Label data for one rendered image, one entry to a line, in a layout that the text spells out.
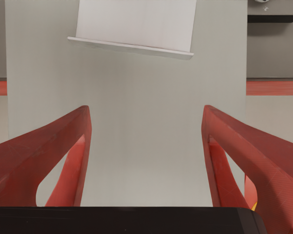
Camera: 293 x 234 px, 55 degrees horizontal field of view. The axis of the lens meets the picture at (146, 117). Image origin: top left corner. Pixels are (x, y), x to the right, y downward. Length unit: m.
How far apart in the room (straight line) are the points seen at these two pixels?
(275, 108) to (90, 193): 1.17
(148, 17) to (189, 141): 0.10
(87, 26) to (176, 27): 0.07
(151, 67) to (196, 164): 0.08
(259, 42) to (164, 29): 0.18
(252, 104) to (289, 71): 0.93
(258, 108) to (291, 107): 0.14
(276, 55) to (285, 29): 0.03
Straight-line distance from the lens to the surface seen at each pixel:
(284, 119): 1.36
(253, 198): 0.49
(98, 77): 0.22
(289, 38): 0.39
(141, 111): 0.21
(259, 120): 1.32
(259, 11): 0.35
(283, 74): 0.38
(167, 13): 0.22
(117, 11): 0.22
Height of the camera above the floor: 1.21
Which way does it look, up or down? 87 degrees down
